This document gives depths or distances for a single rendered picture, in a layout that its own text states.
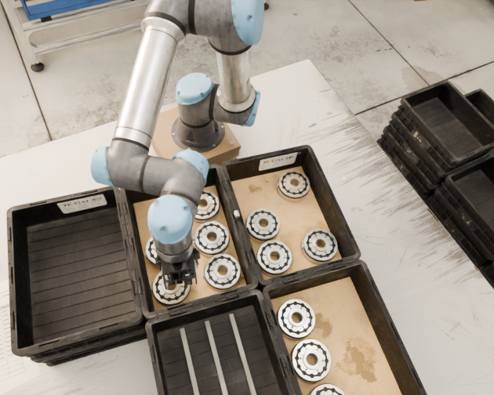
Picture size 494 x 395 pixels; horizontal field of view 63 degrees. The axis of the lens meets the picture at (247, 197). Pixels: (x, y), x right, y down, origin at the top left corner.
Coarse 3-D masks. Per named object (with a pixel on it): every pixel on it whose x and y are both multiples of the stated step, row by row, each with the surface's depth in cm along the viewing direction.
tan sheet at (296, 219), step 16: (256, 176) 133; (272, 176) 133; (240, 192) 130; (256, 192) 130; (272, 192) 130; (240, 208) 127; (256, 208) 127; (272, 208) 128; (288, 208) 128; (304, 208) 128; (288, 224) 125; (304, 224) 126; (320, 224) 126; (288, 240) 123; (272, 256) 120; (304, 256) 120; (336, 256) 121; (288, 272) 118
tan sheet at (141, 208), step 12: (216, 192) 129; (144, 204) 125; (144, 216) 123; (144, 228) 121; (192, 228) 122; (228, 228) 123; (144, 240) 119; (228, 252) 119; (204, 264) 117; (168, 288) 113; (192, 288) 113; (204, 288) 113; (156, 300) 111
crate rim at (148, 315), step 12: (216, 168) 121; (120, 192) 115; (228, 192) 118; (228, 204) 116; (132, 228) 110; (240, 228) 112; (132, 240) 110; (240, 240) 111; (132, 252) 106; (252, 276) 106; (240, 288) 104; (252, 288) 104; (144, 300) 101; (192, 300) 102; (204, 300) 102; (144, 312) 99; (156, 312) 99; (168, 312) 100
